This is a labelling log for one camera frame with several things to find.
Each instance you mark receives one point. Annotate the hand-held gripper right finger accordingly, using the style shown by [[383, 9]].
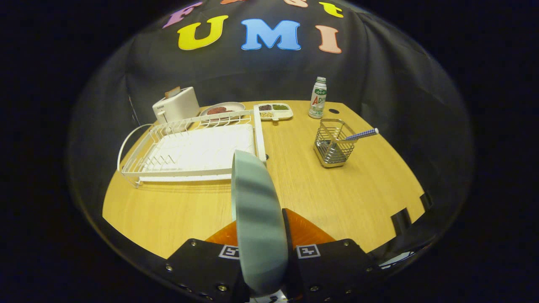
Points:
[[328, 273]]

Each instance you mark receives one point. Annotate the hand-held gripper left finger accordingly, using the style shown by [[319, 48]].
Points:
[[202, 269]]

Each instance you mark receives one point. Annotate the pale green plate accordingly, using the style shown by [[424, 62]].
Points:
[[257, 219]]

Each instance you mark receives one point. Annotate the round beige food plate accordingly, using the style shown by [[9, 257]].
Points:
[[233, 105]]

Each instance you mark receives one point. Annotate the reddish brown meat patty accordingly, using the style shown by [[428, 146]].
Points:
[[216, 110]]

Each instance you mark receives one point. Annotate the white toaster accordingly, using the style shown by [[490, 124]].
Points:
[[177, 107]]

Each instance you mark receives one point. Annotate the white compartment snack tray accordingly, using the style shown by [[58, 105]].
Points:
[[273, 114]]

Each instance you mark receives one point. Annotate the white green-label drink bottle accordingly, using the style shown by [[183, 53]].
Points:
[[318, 101]]

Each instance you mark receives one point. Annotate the brown toast slice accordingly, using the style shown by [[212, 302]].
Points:
[[172, 92]]

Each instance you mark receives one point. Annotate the black backdrop cloth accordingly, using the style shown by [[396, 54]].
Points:
[[379, 84]]

